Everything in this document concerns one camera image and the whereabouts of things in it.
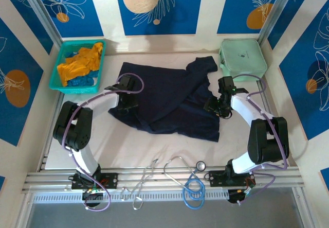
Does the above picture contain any navy t-shirt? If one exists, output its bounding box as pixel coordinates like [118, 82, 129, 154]
[107, 56, 221, 143]

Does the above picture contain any white table cover cloth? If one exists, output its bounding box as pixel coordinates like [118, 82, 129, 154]
[46, 51, 291, 169]

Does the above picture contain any mint green zip case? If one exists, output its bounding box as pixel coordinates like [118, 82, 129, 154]
[218, 38, 268, 82]

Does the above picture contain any teal plastic basket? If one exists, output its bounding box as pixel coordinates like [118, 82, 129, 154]
[48, 39, 107, 95]

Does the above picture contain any blue tube stethoscope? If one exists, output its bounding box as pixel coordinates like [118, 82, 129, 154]
[163, 155, 207, 210]

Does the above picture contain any yellow t-shirt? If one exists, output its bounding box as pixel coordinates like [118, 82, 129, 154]
[57, 42, 104, 86]

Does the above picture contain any thin grey wire loop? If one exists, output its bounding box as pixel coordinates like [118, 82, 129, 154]
[120, 157, 164, 211]

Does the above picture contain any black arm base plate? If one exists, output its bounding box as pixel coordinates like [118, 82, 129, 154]
[205, 170, 257, 187]
[70, 172, 119, 190]

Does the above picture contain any aluminium frame rail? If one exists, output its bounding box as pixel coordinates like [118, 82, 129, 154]
[22, 167, 304, 194]

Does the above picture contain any blue floral wall poster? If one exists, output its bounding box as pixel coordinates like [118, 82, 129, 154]
[0, 16, 44, 146]
[279, 5, 329, 141]
[114, 0, 205, 36]
[267, 0, 317, 50]
[30, 0, 105, 38]
[0, 0, 54, 56]
[217, 0, 286, 35]

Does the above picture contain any black controller with wires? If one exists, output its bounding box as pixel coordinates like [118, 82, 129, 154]
[81, 188, 106, 207]
[227, 188, 251, 205]

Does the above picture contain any slotted grey cable duct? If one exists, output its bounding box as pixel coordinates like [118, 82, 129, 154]
[32, 190, 231, 204]

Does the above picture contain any aluminium corner post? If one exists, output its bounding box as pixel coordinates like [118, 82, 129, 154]
[19, 0, 64, 43]
[258, 0, 300, 46]

